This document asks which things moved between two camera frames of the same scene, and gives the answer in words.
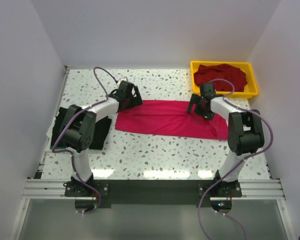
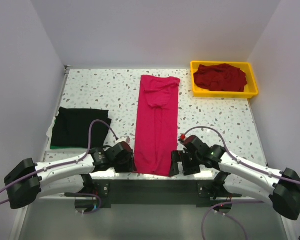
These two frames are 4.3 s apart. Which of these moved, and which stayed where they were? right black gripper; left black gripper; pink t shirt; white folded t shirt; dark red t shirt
Moved: right black gripper; pink t shirt; left black gripper
Stayed: dark red t shirt; white folded t shirt
